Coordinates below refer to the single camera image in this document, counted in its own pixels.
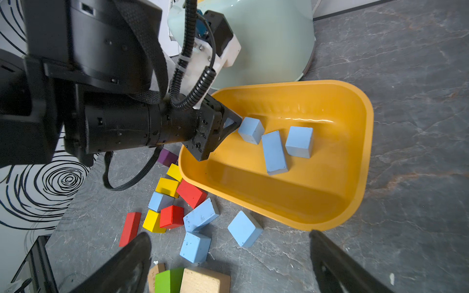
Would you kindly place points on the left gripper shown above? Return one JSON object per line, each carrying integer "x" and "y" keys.
{"x": 215, "y": 122}

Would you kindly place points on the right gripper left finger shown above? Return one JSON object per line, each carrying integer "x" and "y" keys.
{"x": 126, "y": 272}

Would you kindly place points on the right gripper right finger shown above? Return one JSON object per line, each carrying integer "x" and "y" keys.
{"x": 336, "y": 272}

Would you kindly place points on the blue cube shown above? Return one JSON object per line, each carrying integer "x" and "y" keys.
{"x": 251, "y": 130}
{"x": 300, "y": 142}
{"x": 195, "y": 247}
{"x": 245, "y": 229}

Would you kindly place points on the long blue block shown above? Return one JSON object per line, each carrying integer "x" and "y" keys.
{"x": 274, "y": 154}
{"x": 201, "y": 216}

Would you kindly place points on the small blue block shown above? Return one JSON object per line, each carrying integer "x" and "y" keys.
{"x": 160, "y": 201}

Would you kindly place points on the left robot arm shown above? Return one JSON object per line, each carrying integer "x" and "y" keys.
{"x": 96, "y": 70}

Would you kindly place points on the thin wood plank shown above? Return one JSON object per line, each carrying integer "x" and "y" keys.
{"x": 156, "y": 269}

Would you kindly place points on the green cube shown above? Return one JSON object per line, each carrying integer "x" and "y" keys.
{"x": 169, "y": 281}

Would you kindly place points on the red block left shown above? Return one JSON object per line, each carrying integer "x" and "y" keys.
{"x": 130, "y": 228}

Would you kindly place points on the purple cube top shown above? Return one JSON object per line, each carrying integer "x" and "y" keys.
{"x": 167, "y": 158}

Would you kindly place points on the yellow block top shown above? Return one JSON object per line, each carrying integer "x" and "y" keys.
{"x": 174, "y": 172}

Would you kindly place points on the yellow cube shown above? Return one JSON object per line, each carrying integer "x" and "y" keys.
{"x": 152, "y": 222}

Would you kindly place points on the long red block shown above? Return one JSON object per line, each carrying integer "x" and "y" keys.
{"x": 191, "y": 194}

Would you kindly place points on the natural wood block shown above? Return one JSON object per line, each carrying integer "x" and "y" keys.
{"x": 200, "y": 280}

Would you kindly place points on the yellow bar block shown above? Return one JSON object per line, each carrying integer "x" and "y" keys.
{"x": 168, "y": 187}

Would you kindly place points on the red cube centre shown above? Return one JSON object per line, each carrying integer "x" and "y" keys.
{"x": 172, "y": 217}

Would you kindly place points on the yellow plastic tub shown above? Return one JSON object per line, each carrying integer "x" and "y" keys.
{"x": 319, "y": 193}

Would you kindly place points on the mint green toaster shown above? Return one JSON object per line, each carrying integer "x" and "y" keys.
{"x": 277, "y": 41}

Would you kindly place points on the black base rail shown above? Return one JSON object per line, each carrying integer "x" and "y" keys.
{"x": 35, "y": 274}

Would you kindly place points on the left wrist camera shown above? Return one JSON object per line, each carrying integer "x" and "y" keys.
{"x": 209, "y": 45}

